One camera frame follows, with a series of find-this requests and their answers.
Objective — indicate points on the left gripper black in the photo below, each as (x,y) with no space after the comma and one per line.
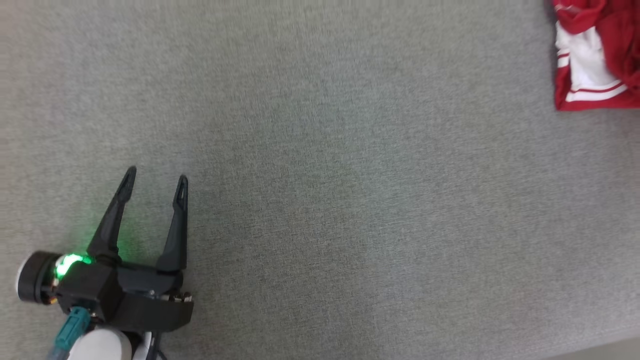
(150,305)

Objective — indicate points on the red jersey with white sleeves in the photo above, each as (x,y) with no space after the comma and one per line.
(590,60)

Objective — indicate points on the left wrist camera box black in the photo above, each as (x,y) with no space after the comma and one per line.
(80,285)

